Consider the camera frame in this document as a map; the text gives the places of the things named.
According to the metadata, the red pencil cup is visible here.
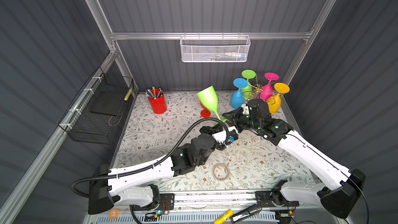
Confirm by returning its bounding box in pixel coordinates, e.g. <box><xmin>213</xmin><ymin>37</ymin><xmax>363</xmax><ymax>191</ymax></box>
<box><xmin>146</xmin><ymin>87</ymin><xmax>167</xmax><ymax>114</ymax></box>

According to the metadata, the yellow marker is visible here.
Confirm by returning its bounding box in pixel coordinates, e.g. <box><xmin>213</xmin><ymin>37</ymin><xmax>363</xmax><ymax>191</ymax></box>
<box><xmin>214</xmin><ymin>209</ymin><xmax>234</xmax><ymax>224</ymax></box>

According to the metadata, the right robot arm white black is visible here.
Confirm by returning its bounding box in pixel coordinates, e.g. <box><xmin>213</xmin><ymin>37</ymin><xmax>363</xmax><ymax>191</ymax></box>
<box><xmin>223</xmin><ymin>99</ymin><xmax>365</xmax><ymax>219</ymax></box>

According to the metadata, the black wire basket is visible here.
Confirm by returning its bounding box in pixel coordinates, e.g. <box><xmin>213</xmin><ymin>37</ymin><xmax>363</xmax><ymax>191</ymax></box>
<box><xmin>59</xmin><ymin>69</ymin><xmax>134</xmax><ymax>145</ymax></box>

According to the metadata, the white wire mesh basket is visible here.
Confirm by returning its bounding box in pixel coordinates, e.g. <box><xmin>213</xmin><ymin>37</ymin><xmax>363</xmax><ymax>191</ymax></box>
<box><xmin>179</xmin><ymin>35</ymin><xmax>251</xmax><ymax>63</ymax></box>

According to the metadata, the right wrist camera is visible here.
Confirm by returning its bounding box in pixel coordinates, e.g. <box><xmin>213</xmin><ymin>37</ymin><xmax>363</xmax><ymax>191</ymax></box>
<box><xmin>241</xmin><ymin>104</ymin><xmax>250</xmax><ymax>116</ymax></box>

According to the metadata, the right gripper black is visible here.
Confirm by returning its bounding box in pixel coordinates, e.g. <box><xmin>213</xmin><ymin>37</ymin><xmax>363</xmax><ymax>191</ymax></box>
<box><xmin>221</xmin><ymin>106</ymin><xmax>259</xmax><ymax>132</ymax></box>

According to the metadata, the gold rack with orange base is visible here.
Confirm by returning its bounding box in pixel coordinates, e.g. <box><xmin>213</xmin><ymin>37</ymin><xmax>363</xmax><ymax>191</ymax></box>
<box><xmin>252</xmin><ymin>84</ymin><xmax>264</xmax><ymax>99</ymax></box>

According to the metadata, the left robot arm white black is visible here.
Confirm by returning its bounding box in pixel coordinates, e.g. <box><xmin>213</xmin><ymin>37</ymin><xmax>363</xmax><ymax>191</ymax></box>
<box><xmin>71</xmin><ymin>118</ymin><xmax>238</xmax><ymax>215</ymax></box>

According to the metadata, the clear tape roll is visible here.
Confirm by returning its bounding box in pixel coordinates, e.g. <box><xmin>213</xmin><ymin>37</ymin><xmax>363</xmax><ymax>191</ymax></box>
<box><xmin>212</xmin><ymin>163</ymin><xmax>230</xmax><ymax>181</ymax></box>

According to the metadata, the floral table mat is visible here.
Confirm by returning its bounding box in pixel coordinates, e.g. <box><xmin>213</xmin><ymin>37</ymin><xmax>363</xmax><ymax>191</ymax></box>
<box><xmin>112</xmin><ymin>93</ymin><xmax>315</xmax><ymax>191</ymax></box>

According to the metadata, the black handheld device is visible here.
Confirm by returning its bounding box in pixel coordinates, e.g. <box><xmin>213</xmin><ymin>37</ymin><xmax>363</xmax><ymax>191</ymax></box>
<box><xmin>230</xmin><ymin>203</ymin><xmax>262</xmax><ymax>224</ymax></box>

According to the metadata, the yellow wine glass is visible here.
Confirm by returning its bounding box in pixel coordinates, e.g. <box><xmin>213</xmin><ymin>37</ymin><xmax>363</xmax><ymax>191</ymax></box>
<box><xmin>266</xmin><ymin>83</ymin><xmax>290</xmax><ymax>114</ymax></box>

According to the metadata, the green wine glass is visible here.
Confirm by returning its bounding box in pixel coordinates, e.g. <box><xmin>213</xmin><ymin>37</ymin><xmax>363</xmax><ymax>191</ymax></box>
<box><xmin>197</xmin><ymin>86</ymin><xmax>227</xmax><ymax>122</ymax></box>
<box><xmin>241</xmin><ymin>69</ymin><xmax>256</xmax><ymax>100</ymax></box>

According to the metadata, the pink wine glass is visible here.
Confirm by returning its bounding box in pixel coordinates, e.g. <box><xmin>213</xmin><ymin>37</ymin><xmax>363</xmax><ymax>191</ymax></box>
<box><xmin>259</xmin><ymin>73</ymin><xmax>279</xmax><ymax>101</ymax></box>

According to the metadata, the blue wine glass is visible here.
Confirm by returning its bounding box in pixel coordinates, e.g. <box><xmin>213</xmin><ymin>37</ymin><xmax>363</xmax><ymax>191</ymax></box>
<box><xmin>230</xmin><ymin>78</ymin><xmax>248</xmax><ymax>109</ymax></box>

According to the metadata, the red wine glass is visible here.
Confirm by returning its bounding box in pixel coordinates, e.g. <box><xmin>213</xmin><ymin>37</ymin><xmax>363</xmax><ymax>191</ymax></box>
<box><xmin>200</xmin><ymin>102</ymin><xmax>211</xmax><ymax>118</ymax></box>

